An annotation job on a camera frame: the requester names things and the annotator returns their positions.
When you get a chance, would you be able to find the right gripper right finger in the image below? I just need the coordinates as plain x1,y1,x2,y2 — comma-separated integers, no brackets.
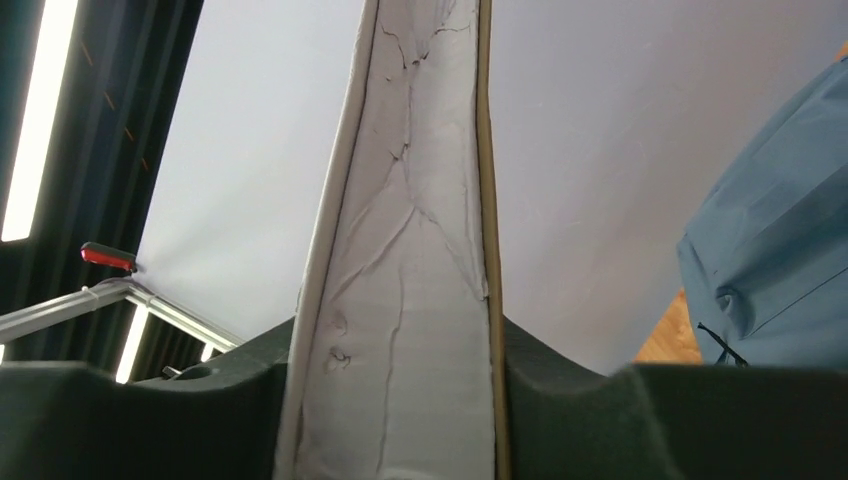
505,323,847,479

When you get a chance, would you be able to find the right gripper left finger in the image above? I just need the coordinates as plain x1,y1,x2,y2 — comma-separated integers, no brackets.
1,321,293,479

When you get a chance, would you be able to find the blue grey backpack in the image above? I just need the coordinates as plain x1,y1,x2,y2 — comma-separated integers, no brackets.
677,61,847,369

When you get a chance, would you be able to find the red handled tool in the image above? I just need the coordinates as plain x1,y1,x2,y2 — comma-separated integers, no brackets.
80,242,137,273

